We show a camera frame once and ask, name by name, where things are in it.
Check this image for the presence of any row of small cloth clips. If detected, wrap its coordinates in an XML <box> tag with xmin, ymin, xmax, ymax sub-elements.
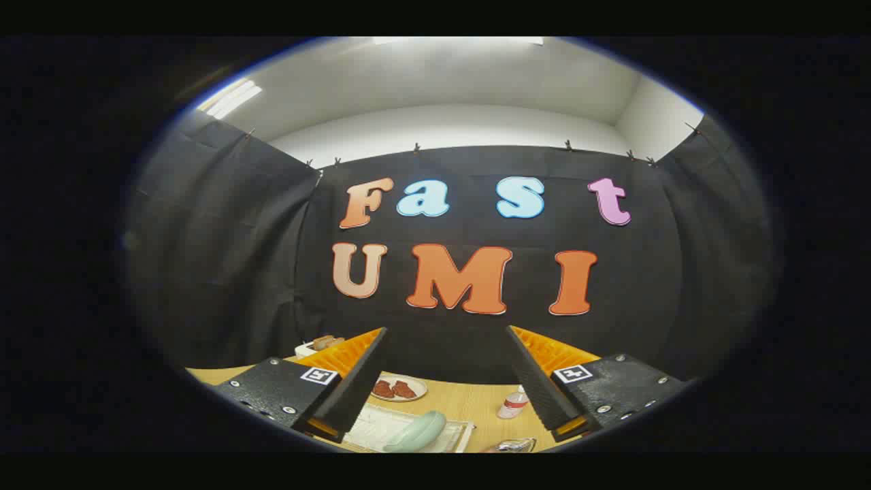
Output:
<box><xmin>245</xmin><ymin>122</ymin><xmax>703</xmax><ymax>168</ymax></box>

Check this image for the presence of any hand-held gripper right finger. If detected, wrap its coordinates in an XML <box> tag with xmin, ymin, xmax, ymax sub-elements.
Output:
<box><xmin>505</xmin><ymin>325</ymin><xmax>687</xmax><ymax>443</ymax></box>

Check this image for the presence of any beige oval plate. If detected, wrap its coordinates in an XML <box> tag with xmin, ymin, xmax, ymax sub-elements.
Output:
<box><xmin>371</xmin><ymin>374</ymin><xmax>429</xmax><ymax>403</ymax></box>

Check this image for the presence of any clear plastic water bottle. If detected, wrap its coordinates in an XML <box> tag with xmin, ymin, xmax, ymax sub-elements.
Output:
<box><xmin>497</xmin><ymin>385</ymin><xmax>530</xmax><ymax>420</ymax></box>

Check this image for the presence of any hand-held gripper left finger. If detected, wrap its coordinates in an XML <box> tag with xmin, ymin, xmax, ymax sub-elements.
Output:
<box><xmin>212</xmin><ymin>327</ymin><xmax>390</xmax><ymax>443</ymax></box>

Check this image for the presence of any ceiling light panel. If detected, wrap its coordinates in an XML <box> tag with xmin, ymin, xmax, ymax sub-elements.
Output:
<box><xmin>197</xmin><ymin>78</ymin><xmax>263</xmax><ymax>120</ymax></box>

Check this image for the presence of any white wire dish rack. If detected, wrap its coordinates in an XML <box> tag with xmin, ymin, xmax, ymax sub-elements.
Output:
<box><xmin>340</xmin><ymin>403</ymin><xmax>476</xmax><ymax>453</ymax></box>

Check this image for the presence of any mint green plate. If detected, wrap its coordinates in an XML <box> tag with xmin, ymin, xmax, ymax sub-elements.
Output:
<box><xmin>382</xmin><ymin>410</ymin><xmax>447</xmax><ymax>453</ymax></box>

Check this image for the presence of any metal wire basket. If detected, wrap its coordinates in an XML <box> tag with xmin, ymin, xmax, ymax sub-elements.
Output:
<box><xmin>480</xmin><ymin>438</ymin><xmax>538</xmax><ymax>453</ymax></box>

